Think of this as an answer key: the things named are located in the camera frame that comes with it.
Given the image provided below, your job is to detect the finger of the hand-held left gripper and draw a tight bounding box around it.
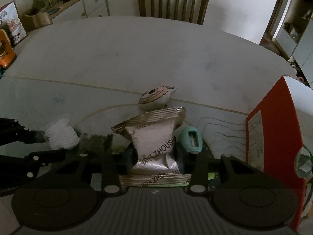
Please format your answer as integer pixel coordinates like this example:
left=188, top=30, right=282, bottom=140
left=0, top=149, right=67, bottom=196
left=0, top=118, right=49, bottom=148

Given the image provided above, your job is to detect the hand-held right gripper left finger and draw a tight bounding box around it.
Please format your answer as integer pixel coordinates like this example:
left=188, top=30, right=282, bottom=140
left=52, top=147, right=137, bottom=197

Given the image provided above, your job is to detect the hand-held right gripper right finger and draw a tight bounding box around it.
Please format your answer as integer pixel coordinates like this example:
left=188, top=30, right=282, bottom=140
left=175, top=149, right=266, bottom=197

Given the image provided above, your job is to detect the teal pencil sharpener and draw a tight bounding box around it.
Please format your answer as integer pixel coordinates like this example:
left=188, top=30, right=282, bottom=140
left=180, top=125, right=203, bottom=153

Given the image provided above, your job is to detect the white tissue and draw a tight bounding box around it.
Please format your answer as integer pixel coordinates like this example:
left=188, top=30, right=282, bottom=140
left=44, top=118, right=81, bottom=150

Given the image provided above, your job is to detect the silver snack packet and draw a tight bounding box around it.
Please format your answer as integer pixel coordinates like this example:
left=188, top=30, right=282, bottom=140
left=111, top=106, right=192, bottom=189

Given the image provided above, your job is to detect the brown striped white toy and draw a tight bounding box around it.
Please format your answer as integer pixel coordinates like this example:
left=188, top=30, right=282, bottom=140
left=138, top=85, right=176, bottom=110

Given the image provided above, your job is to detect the red cardboard box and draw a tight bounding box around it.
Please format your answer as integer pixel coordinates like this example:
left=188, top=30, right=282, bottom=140
left=246, top=76, right=313, bottom=235

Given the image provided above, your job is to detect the orange thermos bottle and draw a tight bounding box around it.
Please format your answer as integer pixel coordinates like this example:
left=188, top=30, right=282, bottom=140
left=0, top=28, right=17, bottom=68

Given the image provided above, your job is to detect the red white printed box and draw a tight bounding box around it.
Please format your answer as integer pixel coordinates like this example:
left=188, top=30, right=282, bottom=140
left=0, top=1, right=27, bottom=45

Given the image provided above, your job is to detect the beige wooden holder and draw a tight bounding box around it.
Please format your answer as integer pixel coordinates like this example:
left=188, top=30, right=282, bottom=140
left=22, top=12, right=53, bottom=33

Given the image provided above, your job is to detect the white wooden sideboard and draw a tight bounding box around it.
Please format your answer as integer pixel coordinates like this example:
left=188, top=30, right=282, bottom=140
left=50, top=0, right=110, bottom=25

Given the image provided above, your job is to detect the white lower cabinet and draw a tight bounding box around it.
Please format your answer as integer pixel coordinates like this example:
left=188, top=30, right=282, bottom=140
left=291, top=22, right=313, bottom=89

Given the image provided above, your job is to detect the brown door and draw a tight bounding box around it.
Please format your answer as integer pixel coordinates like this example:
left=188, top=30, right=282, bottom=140
left=259, top=0, right=291, bottom=46

